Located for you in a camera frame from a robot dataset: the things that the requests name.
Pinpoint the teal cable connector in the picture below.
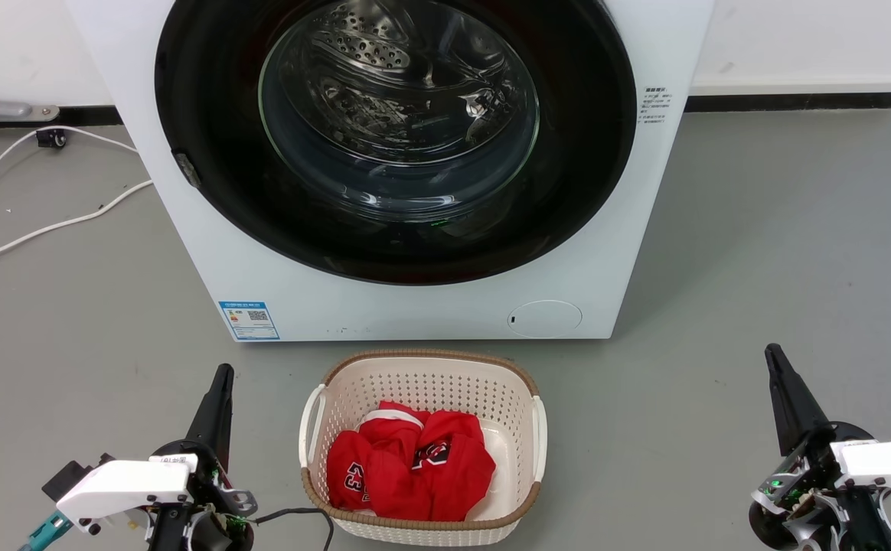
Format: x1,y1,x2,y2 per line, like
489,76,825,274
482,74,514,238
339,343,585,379
18,511,73,551

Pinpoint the black round washer door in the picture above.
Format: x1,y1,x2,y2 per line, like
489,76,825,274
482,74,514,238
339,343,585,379
154,0,638,287

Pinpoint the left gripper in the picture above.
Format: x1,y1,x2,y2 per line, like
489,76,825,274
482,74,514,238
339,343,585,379
147,364,258,551

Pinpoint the stainless steel washer drum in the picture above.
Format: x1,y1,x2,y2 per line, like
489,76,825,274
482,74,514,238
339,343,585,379
262,0,540,211

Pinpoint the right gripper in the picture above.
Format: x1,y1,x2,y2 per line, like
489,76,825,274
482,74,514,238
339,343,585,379
748,344,891,551

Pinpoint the white front-load washing machine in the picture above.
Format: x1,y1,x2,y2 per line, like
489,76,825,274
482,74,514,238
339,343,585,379
65,0,716,343

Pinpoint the blue energy label sticker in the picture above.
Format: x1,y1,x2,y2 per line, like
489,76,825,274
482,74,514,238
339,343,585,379
218,300,281,341

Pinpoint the white power cable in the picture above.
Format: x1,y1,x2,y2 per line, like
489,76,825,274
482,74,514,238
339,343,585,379
0,126,141,223
0,179,155,273

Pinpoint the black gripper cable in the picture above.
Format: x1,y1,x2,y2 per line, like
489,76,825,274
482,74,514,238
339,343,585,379
253,507,336,551

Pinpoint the small printed text sticker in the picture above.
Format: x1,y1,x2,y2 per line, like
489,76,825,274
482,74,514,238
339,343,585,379
640,86,674,126

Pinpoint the white perforated laundry basket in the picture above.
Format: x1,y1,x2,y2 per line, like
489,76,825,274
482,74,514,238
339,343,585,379
299,350,548,547

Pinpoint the red basketball jersey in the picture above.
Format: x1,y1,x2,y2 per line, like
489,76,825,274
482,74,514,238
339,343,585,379
326,400,497,523

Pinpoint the round white filter cover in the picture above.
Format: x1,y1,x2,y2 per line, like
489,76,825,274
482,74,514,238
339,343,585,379
508,299,583,339

